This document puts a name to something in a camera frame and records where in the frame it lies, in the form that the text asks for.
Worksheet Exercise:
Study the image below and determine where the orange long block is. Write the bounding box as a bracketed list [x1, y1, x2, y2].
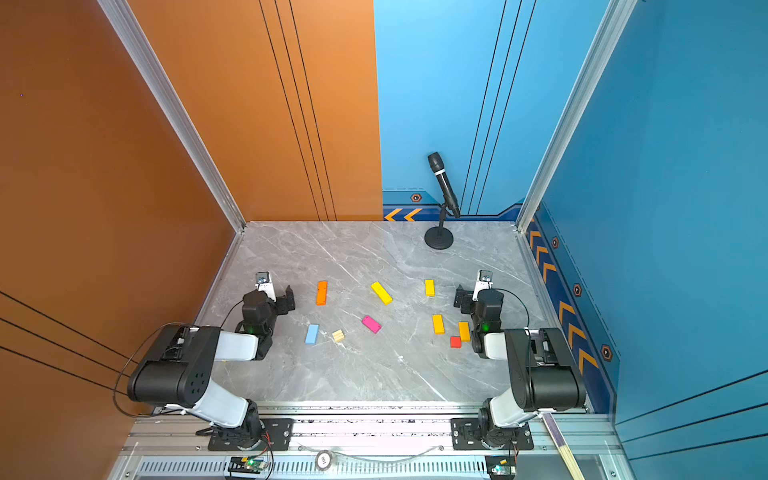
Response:
[316, 280, 328, 306]

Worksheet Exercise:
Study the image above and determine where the light blue block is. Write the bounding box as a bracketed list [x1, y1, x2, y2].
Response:
[305, 324, 319, 345]

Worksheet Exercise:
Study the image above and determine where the magenta block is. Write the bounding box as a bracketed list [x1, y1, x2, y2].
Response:
[361, 316, 382, 334]

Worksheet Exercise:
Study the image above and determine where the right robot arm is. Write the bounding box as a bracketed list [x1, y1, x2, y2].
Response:
[451, 286, 587, 451]

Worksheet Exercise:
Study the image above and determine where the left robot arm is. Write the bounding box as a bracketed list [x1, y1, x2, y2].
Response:
[127, 287, 296, 452]

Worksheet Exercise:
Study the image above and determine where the orange-yellow block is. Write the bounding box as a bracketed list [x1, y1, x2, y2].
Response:
[458, 322, 471, 342]

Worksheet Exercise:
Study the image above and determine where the yellow-orange block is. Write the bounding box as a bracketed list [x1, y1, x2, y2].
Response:
[432, 314, 445, 335]

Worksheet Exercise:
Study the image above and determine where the small yellow block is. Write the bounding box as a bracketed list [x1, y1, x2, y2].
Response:
[425, 280, 436, 297]

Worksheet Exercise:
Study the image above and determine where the black microphone on stand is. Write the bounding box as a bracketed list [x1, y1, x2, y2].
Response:
[424, 152, 461, 250]

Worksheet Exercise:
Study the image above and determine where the long yellow block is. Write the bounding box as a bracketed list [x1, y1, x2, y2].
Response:
[371, 282, 393, 305]

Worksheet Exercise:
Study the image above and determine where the left green circuit board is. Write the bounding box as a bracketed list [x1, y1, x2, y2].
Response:
[226, 456, 272, 479]

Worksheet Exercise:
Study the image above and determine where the green circuit board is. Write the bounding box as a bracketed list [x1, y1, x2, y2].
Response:
[484, 456, 517, 480]
[226, 456, 272, 479]

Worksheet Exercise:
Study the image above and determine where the right green circuit board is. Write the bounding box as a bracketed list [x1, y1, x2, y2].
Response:
[484, 456, 517, 480]

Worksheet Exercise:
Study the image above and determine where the folded fan stick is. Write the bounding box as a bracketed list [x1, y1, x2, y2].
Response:
[539, 412, 585, 480]

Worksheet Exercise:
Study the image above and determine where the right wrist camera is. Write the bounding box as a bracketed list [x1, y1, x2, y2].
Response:
[472, 270, 493, 301]

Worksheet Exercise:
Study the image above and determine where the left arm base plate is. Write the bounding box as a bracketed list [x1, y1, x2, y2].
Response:
[207, 418, 294, 453]

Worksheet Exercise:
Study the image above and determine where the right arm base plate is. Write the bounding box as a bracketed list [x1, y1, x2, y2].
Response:
[450, 418, 534, 451]

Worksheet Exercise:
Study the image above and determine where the aluminium front rail frame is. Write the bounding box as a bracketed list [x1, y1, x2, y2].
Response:
[110, 402, 633, 479]

